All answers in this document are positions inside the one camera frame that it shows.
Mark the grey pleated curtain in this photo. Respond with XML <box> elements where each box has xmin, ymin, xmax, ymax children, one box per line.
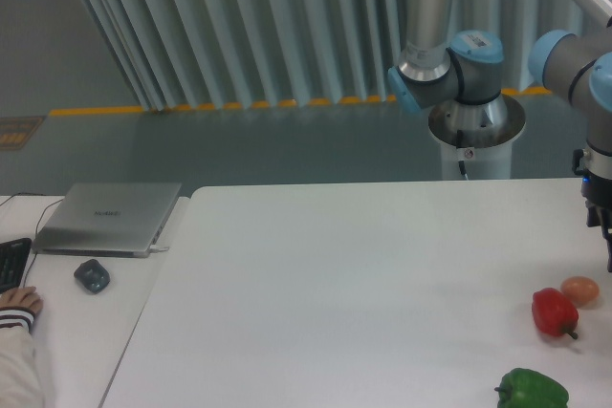
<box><xmin>83</xmin><ymin>0</ymin><xmax>611</xmax><ymax>112</ymax></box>

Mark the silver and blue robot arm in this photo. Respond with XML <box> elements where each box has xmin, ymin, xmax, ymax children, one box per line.
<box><xmin>387</xmin><ymin>0</ymin><xmax>611</xmax><ymax>238</ymax></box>

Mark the forearm in white sleeve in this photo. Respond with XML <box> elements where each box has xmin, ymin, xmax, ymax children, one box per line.
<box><xmin>1</xmin><ymin>307</ymin><xmax>45</xmax><ymax>408</ymax></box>

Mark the black keyboard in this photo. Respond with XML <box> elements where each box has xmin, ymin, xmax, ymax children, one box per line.
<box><xmin>0</xmin><ymin>238</ymin><xmax>32</xmax><ymax>293</ymax></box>

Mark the brown egg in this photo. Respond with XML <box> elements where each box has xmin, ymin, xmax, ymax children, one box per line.
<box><xmin>560</xmin><ymin>276</ymin><xmax>600</xmax><ymax>308</ymax></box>

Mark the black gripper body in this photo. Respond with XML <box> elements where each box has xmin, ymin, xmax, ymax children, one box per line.
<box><xmin>572</xmin><ymin>146</ymin><xmax>611</xmax><ymax>227</ymax></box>

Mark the green bell pepper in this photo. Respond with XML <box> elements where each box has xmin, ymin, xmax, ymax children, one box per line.
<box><xmin>494</xmin><ymin>368</ymin><xmax>570</xmax><ymax>408</ymax></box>

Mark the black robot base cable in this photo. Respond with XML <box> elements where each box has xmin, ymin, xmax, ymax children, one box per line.
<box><xmin>454</xmin><ymin>128</ymin><xmax>472</xmax><ymax>182</ymax></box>

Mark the red bell pepper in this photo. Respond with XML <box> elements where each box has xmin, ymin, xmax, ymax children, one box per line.
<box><xmin>532</xmin><ymin>288</ymin><xmax>579</xmax><ymax>339</ymax></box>

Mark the person's hand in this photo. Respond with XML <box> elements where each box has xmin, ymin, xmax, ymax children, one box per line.
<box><xmin>0</xmin><ymin>286</ymin><xmax>44</xmax><ymax>316</ymax></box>

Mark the silver closed laptop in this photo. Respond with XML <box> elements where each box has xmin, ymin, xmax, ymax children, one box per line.
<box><xmin>33</xmin><ymin>183</ymin><xmax>181</xmax><ymax>258</ymax></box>

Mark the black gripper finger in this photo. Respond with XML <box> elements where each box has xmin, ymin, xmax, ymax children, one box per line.
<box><xmin>600</xmin><ymin>209</ymin><xmax>612</xmax><ymax>272</ymax></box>

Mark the black computer mouse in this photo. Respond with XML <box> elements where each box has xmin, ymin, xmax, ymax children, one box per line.
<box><xmin>74</xmin><ymin>259</ymin><xmax>111</xmax><ymax>294</ymax></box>

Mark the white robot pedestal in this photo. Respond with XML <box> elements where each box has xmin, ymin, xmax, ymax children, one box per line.
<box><xmin>428</xmin><ymin>95</ymin><xmax>526</xmax><ymax>181</ymax></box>

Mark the black laptop cable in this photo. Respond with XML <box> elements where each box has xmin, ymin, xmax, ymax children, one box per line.
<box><xmin>0</xmin><ymin>191</ymin><xmax>66</xmax><ymax>290</ymax></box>

